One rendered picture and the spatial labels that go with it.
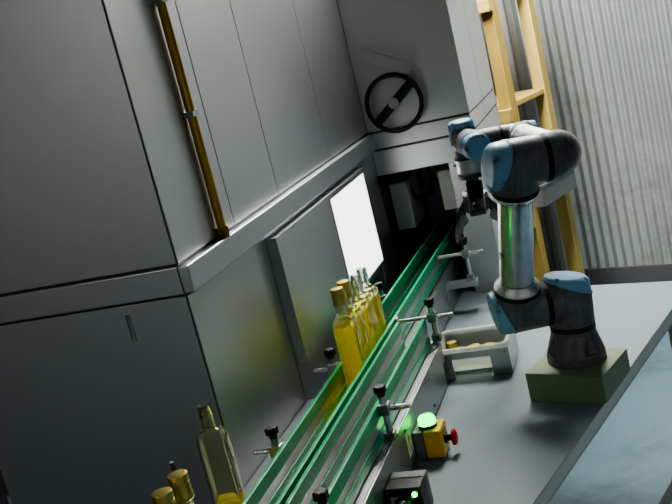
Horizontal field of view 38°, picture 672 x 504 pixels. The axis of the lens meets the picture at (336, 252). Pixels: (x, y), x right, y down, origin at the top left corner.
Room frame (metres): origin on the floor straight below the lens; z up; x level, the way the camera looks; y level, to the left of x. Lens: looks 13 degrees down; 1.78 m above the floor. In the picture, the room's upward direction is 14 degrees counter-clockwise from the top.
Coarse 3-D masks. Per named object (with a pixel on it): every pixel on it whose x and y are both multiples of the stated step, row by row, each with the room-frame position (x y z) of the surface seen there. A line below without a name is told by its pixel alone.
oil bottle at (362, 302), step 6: (354, 300) 2.46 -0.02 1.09; (360, 300) 2.46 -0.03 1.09; (366, 300) 2.48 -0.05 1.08; (360, 306) 2.45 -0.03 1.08; (366, 306) 2.46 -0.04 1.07; (366, 312) 2.45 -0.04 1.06; (366, 318) 2.45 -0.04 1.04; (372, 318) 2.48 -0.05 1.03; (366, 324) 2.44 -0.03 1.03; (372, 324) 2.47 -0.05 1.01; (372, 330) 2.46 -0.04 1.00; (372, 336) 2.45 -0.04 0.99; (372, 342) 2.45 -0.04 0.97; (372, 348) 2.44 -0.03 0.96
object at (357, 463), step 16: (416, 336) 2.45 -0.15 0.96; (416, 352) 2.43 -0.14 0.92; (400, 368) 2.26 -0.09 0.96; (416, 368) 2.39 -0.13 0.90; (400, 384) 2.24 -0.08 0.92; (400, 400) 2.20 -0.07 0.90; (368, 416) 1.98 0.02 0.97; (368, 432) 1.94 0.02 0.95; (352, 448) 1.84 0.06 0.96; (368, 448) 1.93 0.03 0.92; (352, 464) 1.81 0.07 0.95; (368, 464) 1.89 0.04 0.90; (336, 480) 1.72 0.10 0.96; (352, 480) 1.80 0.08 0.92; (336, 496) 1.69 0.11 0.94; (352, 496) 1.77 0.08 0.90
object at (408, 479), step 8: (400, 472) 1.95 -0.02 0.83; (408, 472) 1.94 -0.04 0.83; (416, 472) 1.93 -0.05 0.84; (424, 472) 1.92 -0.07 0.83; (392, 480) 1.92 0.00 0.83; (400, 480) 1.91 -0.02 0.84; (408, 480) 1.90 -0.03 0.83; (416, 480) 1.90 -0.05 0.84; (424, 480) 1.90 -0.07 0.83; (392, 488) 1.89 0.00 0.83; (400, 488) 1.88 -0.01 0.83; (408, 488) 1.87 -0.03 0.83; (416, 488) 1.87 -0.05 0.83; (424, 488) 1.89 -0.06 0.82; (392, 496) 1.88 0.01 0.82; (400, 496) 1.88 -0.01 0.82; (408, 496) 1.87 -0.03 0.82; (424, 496) 1.88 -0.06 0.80; (432, 496) 1.93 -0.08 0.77
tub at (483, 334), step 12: (492, 324) 2.74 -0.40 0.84; (444, 336) 2.77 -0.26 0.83; (456, 336) 2.77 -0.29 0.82; (468, 336) 2.76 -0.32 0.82; (480, 336) 2.75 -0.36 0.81; (492, 336) 2.74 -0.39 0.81; (504, 336) 2.72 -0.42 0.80; (444, 348) 2.74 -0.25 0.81; (456, 348) 2.62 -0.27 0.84; (468, 348) 2.60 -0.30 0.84; (480, 348) 2.59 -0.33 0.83
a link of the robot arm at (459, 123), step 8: (456, 120) 2.72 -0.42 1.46; (464, 120) 2.69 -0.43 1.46; (472, 120) 2.70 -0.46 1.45; (448, 128) 2.71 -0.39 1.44; (456, 128) 2.68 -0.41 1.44; (464, 128) 2.67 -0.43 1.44; (472, 128) 2.69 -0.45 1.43; (456, 152) 2.70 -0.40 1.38; (456, 160) 2.71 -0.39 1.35; (464, 160) 2.69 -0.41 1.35
